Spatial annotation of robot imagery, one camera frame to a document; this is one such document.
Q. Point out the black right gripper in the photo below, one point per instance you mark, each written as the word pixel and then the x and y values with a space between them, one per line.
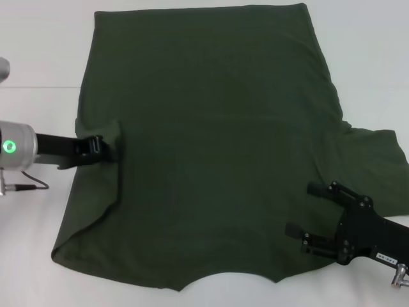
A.
pixel 367 233

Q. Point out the dark green t-shirt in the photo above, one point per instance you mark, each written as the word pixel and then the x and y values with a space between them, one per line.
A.
pixel 211 128

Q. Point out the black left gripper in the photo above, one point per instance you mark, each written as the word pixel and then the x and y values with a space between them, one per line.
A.
pixel 64 148

